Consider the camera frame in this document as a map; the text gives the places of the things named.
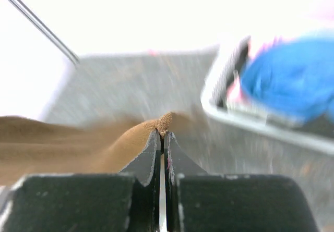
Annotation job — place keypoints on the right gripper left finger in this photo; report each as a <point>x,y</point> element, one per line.
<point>126,201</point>

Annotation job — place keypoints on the blue cloth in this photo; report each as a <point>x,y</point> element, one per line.
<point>294,78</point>

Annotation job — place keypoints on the left aluminium frame post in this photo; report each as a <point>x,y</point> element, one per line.
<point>36,21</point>

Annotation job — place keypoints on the white plastic basket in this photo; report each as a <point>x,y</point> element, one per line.
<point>229,62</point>

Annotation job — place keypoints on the brown cloth napkin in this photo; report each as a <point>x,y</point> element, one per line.
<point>29,146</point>

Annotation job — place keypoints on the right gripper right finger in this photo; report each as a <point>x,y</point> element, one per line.
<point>199,201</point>

